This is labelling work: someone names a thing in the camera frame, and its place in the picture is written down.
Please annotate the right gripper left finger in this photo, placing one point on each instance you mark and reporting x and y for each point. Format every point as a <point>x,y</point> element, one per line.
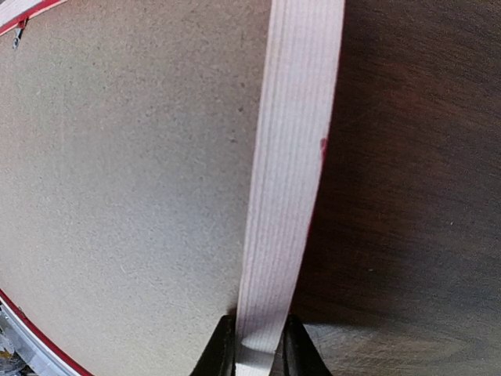
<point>218,356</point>

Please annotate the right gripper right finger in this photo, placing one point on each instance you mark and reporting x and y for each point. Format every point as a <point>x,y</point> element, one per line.
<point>299,356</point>

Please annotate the brown backing board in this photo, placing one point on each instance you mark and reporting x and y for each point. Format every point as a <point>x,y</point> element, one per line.
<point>127,137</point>

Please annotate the wooden picture frame red edge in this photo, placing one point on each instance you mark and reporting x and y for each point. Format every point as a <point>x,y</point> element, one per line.
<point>299,75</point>

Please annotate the aluminium front rail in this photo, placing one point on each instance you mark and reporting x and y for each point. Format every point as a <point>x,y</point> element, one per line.
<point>35,353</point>

